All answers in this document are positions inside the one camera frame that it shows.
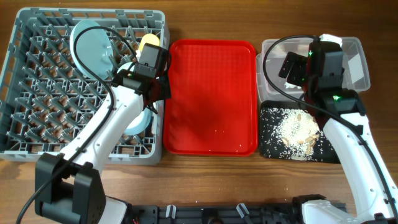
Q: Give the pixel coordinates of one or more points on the black tray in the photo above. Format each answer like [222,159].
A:
[270,146]

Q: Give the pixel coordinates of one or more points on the white napkin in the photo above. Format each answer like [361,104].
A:
[289,85]

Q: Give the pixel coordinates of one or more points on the grey dishwasher rack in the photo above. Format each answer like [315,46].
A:
[46,100]

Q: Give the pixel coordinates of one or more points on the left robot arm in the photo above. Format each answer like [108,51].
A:
[68,186]

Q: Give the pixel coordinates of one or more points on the clear plastic bin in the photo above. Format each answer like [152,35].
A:
[356,75]

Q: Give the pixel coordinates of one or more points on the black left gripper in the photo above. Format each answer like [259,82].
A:
[166,93]

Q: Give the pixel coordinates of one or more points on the small green bowl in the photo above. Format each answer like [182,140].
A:
[139,124]

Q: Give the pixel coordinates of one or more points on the yellow plastic cup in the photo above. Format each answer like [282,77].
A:
[149,39]

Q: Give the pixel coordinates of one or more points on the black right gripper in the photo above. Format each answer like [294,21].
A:
[299,65]

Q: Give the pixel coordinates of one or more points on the rice and food scraps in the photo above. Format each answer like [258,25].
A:
[295,130]

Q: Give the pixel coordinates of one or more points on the red plastic tray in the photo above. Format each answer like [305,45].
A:
[213,108]

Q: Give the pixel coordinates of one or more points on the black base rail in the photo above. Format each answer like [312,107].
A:
[242,213]

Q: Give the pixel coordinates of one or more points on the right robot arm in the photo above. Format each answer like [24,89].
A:
[341,115]

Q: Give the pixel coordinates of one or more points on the light blue plate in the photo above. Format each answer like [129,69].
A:
[93,48]

